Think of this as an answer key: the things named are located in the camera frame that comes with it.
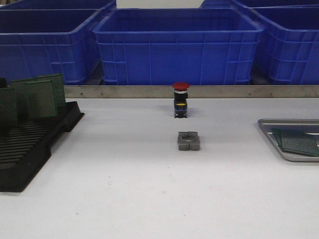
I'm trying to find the green perforated board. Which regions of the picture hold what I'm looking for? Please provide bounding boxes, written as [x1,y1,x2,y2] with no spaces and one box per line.
[36,74,66,109]
[278,142,319,157]
[24,80,57,119]
[0,87,17,129]

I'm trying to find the silver metal tray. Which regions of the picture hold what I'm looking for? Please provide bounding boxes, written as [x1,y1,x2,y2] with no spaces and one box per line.
[258,119,319,163]

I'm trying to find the black slotted board rack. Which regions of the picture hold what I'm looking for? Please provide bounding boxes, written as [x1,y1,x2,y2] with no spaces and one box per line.
[0,78,85,193]

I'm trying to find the red emergency stop button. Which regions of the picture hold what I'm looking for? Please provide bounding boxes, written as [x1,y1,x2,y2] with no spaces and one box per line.
[172,82,190,118]

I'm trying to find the grey metal clamp block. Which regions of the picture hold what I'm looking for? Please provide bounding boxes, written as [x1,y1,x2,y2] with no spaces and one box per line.
[177,131,200,151]

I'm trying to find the centre blue plastic crate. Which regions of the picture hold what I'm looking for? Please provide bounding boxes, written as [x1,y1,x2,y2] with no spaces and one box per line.
[94,8,263,86]

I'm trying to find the blue plastic crate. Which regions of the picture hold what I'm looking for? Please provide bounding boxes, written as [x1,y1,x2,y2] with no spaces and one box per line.
[251,6,319,85]
[0,9,101,85]
[94,8,263,86]

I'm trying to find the far right blue crate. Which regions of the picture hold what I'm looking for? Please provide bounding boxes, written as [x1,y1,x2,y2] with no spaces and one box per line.
[200,0,319,9]

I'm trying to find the right blue plastic crate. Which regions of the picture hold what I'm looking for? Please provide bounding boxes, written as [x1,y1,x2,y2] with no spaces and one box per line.
[251,6,319,85]

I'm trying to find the left blue plastic crate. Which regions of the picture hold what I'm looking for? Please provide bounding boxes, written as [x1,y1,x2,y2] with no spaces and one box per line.
[0,9,101,85]

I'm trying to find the far left blue crate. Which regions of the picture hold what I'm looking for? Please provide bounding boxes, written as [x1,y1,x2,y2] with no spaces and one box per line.
[0,0,117,10]

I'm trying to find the steel table edge rail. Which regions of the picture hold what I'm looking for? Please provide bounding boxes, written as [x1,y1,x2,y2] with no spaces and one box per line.
[64,85,319,99]

